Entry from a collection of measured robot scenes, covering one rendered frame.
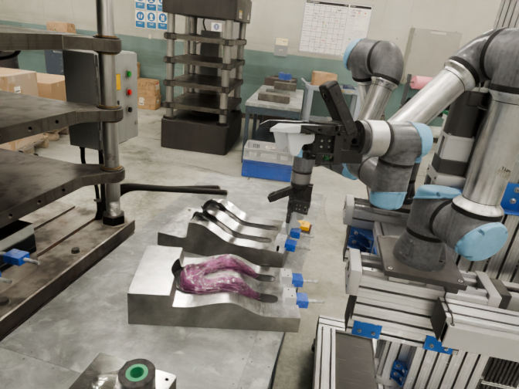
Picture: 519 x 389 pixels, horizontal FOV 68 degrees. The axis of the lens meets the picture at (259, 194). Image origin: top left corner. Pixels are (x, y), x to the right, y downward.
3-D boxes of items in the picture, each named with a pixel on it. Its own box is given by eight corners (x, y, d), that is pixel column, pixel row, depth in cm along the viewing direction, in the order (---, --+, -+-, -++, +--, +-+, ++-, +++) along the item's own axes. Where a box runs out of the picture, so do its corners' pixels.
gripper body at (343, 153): (313, 164, 75) (368, 165, 78) (317, 120, 73) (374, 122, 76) (298, 157, 82) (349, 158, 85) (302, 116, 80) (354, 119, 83)
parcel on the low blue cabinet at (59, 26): (77, 39, 741) (76, 23, 730) (67, 39, 710) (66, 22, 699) (56, 36, 744) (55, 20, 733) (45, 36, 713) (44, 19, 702)
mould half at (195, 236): (293, 241, 167) (297, 214, 162) (280, 274, 144) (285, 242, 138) (185, 218, 177) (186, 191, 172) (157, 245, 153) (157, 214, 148)
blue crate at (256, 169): (291, 172, 500) (294, 156, 492) (290, 183, 462) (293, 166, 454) (245, 165, 505) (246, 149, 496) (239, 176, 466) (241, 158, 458)
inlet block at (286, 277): (315, 283, 136) (317, 270, 134) (317, 292, 131) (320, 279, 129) (278, 281, 135) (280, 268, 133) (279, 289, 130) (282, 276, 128)
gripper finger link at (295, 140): (276, 157, 70) (316, 156, 75) (279, 124, 68) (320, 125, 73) (267, 154, 72) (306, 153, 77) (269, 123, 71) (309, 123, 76)
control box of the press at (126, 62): (145, 309, 235) (143, 52, 179) (116, 344, 208) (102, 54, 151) (113, 300, 240) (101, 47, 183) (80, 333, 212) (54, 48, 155)
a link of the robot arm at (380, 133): (392, 122, 77) (371, 118, 85) (372, 121, 76) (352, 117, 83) (387, 159, 79) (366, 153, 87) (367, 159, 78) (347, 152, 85)
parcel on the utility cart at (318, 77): (332, 88, 715) (334, 72, 704) (334, 91, 685) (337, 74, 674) (310, 86, 713) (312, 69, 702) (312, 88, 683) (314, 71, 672)
